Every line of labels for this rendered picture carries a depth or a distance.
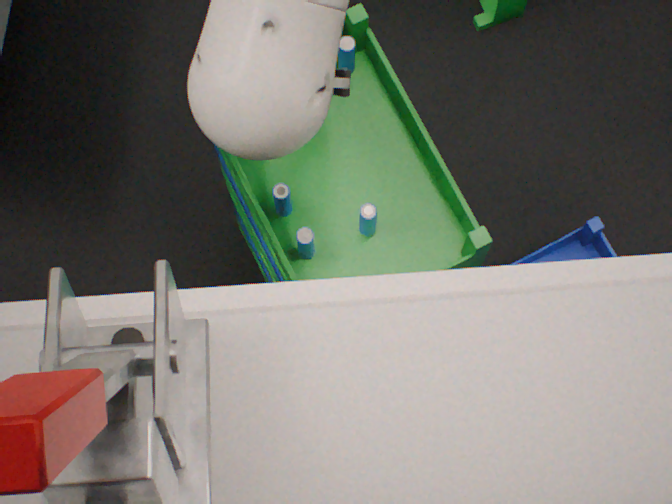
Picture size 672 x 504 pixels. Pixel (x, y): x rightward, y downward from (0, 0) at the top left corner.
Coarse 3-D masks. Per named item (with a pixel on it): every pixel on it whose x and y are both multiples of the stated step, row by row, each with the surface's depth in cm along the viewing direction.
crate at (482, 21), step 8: (480, 0) 188; (488, 0) 188; (496, 0) 188; (504, 0) 179; (512, 0) 180; (520, 0) 181; (488, 8) 187; (496, 8) 181; (504, 8) 182; (512, 8) 183; (520, 8) 184; (480, 16) 185; (488, 16) 185; (496, 16) 184; (504, 16) 185; (512, 16) 186; (480, 24) 185; (488, 24) 185; (496, 24) 187
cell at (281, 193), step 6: (276, 186) 123; (282, 186) 123; (276, 192) 123; (282, 192) 122; (288, 192) 123; (276, 198) 122; (282, 198) 122; (288, 198) 123; (276, 204) 125; (282, 204) 124; (288, 204) 125; (276, 210) 128; (282, 210) 126; (288, 210) 127; (282, 216) 128
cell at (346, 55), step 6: (348, 36) 127; (342, 42) 127; (348, 42) 127; (354, 42) 127; (342, 48) 127; (348, 48) 127; (354, 48) 127; (342, 54) 128; (348, 54) 127; (354, 54) 129; (342, 60) 129; (348, 60) 129; (354, 60) 130; (342, 66) 131; (348, 66) 130; (354, 66) 132
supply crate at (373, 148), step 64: (384, 64) 128; (320, 128) 131; (384, 128) 131; (256, 192) 129; (320, 192) 129; (384, 192) 129; (448, 192) 127; (320, 256) 127; (384, 256) 127; (448, 256) 127
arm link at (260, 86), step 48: (240, 0) 84; (288, 0) 84; (240, 48) 84; (288, 48) 84; (336, 48) 88; (192, 96) 87; (240, 96) 84; (288, 96) 85; (240, 144) 87; (288, 144) 87
